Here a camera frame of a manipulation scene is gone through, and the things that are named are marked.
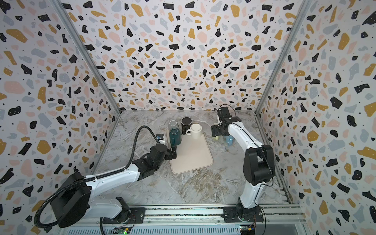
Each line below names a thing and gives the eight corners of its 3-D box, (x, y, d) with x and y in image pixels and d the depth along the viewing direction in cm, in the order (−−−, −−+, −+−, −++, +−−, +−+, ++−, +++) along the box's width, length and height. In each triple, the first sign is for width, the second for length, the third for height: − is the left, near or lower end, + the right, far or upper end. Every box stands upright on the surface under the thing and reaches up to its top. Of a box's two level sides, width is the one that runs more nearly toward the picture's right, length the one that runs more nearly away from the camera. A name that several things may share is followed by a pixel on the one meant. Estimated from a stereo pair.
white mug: (186, 138, 106) (186, 132, 101) (187, 130, 112) (186, 123, 106) (201, 138, 107) (202, 132, 101) (201, 130, 112) (201, 123, 106)
